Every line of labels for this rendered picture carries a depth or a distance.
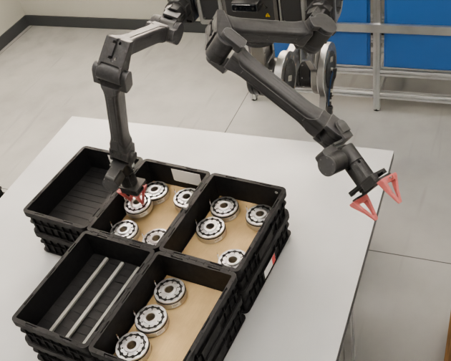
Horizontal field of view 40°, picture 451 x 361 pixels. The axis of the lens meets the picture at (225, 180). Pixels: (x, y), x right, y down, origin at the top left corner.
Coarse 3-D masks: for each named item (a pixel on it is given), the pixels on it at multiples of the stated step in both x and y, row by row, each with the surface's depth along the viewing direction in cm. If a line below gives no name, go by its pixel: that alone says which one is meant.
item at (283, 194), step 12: (240, 180) 220; (252, 180) 219; (192, 204) 215; (276, 204) 208; (180, 216) 211; (264, 228) 201; (168, 240) 204; (168, 252) 200; (252, 252) 196; (216, 264) 193; (240, 264) 191
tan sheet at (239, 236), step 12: (240, 204) 226; (252, 204) 225; (240, 216) 221; (228, 228) 217; (240, 228) 217; (192, 240) 216; (228, 240) 213; (240, 240) 212; (252, 240) 212; (192, 252) 212; (204, 252) 211; (216, 252) 210
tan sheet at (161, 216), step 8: (168, 184) 241; (176, 192) 236; (168, 200) 234; (152, 208) 232; (160, 208) 231; (168, 208) 230; (128, 216) 230; (144, 216) 229; (152, 216) 228; (160, 216) 228; (168, 216) 227; (144, 224) 226; (152, 224) 225; (160, 224) 225; (168, 224) 224; (144, 232) 223
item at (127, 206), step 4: (140, 196) 228; (148, 196) 227; (128, 200) 229; (148, 200) 226; (124, 204) 227; (128, 204) 227; (144, 204) 225; (148, 204) 225; (128, 208) 225; (132, 208) 225; (136, 208) 224; (140, 208) 224; (144, 208) 223; (128, 212) 224; (132, 212) 223; (136, 212) 223
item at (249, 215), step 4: (260, 204) 219; (252, 208) 219; (256, 208) 218; (264, 208) 217; (268, 208) 218; (248, 212) 218; (252, 212) 217; (268, 212) 216; (248, 216) 216; (252, 216) 216; (248, 220) 214; (252, 220) 215; (256, 220) 214; (260, 220) 214; (252, 224) 213; (256, 224) 212; (260, 224) 212
